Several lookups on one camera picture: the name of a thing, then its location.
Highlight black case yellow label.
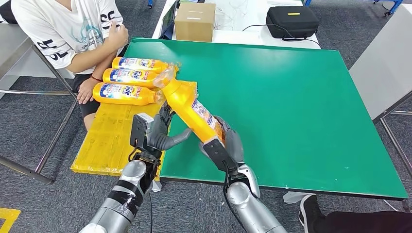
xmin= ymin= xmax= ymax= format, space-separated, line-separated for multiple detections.
xmin=0 ymin=0 xmax=18 ymax=25
xmin=266 ymin=5 xmax=320 ymax=41

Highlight person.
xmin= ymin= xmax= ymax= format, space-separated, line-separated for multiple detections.
xmin=297 ymin=194 xmax=412 ymax=233
xmin=11 ymin=0 xmax=129 ymax=131

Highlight person's right hand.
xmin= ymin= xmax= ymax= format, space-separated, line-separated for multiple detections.
xmin=107 ymin=19 xmax=130 ymax=49

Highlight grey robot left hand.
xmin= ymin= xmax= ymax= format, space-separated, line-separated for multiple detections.
xmin=146 ymin=102 xmax=193 ymax=151

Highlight person's left hand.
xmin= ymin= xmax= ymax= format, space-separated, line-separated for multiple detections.
xmin=76 ymin=77 xmax=102 ymax=105

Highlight dark laptop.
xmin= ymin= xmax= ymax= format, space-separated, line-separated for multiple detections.
xmin=160 ymin=0 xmax=178 ymax=41

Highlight orange detergent bottle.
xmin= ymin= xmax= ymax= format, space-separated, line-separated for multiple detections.
xmin=102 ymin=68 xmax=160 ymax=89
xmin=111 ymin=57 xmax=176 ymax=74
xmin=153 ymin=66 xmax=226 ymax=144
xmin=92 ymin=83 xmax=164 ymax=106

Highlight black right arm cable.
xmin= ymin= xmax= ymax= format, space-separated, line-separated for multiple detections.
xmin=222 ymin=162 xmax=250 ymax=233

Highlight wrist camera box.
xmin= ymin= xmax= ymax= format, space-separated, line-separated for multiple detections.
xmin=129 ymin=112 xmax=155 ymax=149
xmin=203 ymin=136 xmax=239 ymax=173

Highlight green table mat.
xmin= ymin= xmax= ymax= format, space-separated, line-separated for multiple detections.
xmin=123 ymin=38 xmax=410 ymax=200

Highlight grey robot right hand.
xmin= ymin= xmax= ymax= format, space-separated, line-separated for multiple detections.
xmin=199 ymin=116 xmax=244 ymax=165

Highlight steel table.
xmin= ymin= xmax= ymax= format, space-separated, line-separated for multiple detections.
xmin=0 ymin=23 xmax=81 ymax=185

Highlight grey table metal legs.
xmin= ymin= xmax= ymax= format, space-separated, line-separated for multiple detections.
xmin=348 ymin=4 xmax=412 ymax=181

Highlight blue cart frame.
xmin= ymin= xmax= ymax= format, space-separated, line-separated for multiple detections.
xmin=373 ymin=0 xmax=404 ymax=17

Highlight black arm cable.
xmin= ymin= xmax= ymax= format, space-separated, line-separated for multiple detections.
xmin=222 ymin=162 xmax=250 ymax=233
xmin=148 ymin=192 xmax=154 ymax=233

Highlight white table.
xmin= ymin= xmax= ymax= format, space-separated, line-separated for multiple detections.
xmin=151 ymin=0 xmax=321 ymax=50

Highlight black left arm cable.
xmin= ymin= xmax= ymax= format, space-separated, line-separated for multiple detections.
xmin=148 ymin=192 xmax=154 ymax=233

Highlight brown cardboard box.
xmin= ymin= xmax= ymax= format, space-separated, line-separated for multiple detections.
xmin=174 ymin=2 xmax=216 ymax=42

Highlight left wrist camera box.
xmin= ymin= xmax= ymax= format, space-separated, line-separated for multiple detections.
xmin=129 ymin=112 xmax=155 ymax=149

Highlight yellow taped plastic sheet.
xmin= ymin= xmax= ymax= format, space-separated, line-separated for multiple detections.
xmin=70 ymin=63 xmax=198 ymax=178

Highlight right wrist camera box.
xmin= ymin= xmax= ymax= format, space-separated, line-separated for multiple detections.
xmin=203 ymin=136 xmax=239 ymax=173

